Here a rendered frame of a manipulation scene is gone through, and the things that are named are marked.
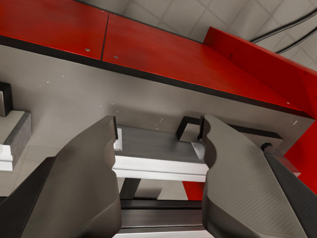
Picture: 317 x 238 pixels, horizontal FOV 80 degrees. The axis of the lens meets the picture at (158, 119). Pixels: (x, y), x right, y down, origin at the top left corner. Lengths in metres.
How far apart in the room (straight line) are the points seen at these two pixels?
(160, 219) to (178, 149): 0.26
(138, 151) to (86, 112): 0.14
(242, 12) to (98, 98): 1.20
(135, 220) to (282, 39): 1.49
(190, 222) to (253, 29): 1.25
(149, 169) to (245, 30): 1.24
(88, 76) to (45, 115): 0.12
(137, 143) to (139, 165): 0.05
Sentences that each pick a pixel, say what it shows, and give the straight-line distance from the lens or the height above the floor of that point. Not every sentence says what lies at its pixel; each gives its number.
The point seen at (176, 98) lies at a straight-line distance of 0.42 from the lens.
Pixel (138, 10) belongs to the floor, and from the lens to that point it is 1.24.
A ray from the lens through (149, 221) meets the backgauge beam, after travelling 0.61.
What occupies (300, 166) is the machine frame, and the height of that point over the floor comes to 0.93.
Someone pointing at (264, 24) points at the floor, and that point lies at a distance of 1.56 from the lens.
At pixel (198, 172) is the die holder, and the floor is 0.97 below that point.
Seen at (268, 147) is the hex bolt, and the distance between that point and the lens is 0.58.
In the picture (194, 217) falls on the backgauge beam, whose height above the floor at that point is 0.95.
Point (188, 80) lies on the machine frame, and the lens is 0.48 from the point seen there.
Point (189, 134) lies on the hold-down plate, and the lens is 0.45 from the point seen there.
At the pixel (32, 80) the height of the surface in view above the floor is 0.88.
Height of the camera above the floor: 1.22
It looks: 53 degrees down
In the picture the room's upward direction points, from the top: 162 degrees clockwise
